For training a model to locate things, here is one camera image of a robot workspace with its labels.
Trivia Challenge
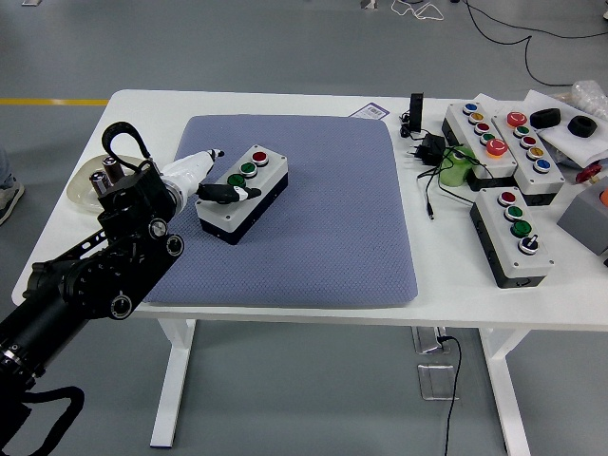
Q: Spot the clear plastic bag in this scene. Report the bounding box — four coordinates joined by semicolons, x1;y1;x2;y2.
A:
569;79;608;123

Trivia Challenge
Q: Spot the five-button box, lit mushroom button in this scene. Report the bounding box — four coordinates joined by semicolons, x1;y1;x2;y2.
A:
441;101;519;191

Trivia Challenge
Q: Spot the black foam ring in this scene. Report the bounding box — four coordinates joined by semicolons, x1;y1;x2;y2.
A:
529;107;561;129
568;115;598;139

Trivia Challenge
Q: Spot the small black upright device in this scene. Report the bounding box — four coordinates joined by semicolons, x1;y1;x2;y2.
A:
408;92;425;134

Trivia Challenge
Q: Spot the green frog toy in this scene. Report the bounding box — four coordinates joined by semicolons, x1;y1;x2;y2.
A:
437;145;479;188

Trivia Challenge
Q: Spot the five-button box, red mushroom button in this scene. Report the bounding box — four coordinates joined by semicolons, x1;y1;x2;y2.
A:
491;109;567;206

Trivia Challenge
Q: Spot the white floor cord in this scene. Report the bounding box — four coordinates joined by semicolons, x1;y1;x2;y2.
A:
391;0;446;23

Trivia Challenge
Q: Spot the yellow floor tape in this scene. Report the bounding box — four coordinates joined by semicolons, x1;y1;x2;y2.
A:
0;98;109;106

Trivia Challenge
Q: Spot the black adapter cord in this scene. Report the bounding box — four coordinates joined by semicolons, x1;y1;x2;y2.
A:
416;144;490;222

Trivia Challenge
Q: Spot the white table leg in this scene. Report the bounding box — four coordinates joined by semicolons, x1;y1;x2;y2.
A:
477;327;533;456
149;318;199;449

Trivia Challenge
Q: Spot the grey box with orange button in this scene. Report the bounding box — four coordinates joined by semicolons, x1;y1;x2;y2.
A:
556;175;608;257

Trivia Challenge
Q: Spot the purple-edged label card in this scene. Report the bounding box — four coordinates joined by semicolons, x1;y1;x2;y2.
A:
350;103;389;120

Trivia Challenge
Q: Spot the black power adapter plug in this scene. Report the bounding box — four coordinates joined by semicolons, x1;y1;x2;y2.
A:
404;133;447;167

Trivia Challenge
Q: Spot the blue-grey padded mat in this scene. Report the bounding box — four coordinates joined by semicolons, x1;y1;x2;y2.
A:
142;113;420;310

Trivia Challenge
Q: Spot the black floor power cable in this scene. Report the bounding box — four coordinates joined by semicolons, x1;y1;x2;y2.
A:
436;334;465;456

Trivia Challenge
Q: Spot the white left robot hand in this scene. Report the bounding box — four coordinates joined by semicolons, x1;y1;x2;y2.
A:
160;147;263;206

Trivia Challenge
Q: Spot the red emergency knob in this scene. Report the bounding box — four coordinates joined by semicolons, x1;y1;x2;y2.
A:
575;161;604;185

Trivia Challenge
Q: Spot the person's shoe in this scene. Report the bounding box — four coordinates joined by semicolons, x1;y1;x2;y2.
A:
0;178;26;227

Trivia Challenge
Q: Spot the grey control box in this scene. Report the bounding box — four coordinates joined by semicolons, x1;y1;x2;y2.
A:
195;144;290;246
468;187;556;290

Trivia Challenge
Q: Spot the clear floor plate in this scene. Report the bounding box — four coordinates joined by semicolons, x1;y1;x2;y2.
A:
417;363;461;402
411;326;450;355

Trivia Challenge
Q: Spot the long black floor cable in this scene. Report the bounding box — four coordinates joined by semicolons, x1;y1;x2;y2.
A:
463;0;608;87

